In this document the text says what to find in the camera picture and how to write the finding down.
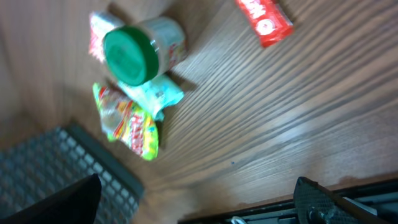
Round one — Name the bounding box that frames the red Nescafe stick sachet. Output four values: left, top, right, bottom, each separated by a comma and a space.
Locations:
236, 0, 294, 48

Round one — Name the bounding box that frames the mint toilet wipes pack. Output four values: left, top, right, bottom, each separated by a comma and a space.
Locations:
118, 74, 184, 121

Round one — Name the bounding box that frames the green lid jar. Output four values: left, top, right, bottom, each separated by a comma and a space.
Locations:
103, 17, 187, 86

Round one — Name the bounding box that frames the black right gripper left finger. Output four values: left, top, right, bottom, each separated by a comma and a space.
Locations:
1, 174, 102, 224

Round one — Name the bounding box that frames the grey plastic mesh basket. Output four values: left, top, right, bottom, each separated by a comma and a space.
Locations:
1, 124, 144, 223

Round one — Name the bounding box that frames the red white small packet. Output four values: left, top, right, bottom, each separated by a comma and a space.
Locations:
88, 11, 124, 63

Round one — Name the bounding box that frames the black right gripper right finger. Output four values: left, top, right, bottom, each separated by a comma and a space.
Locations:
294, 177, 388, 224

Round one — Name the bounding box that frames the colourful candy bag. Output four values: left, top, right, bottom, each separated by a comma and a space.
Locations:
92, 83, 159, 161

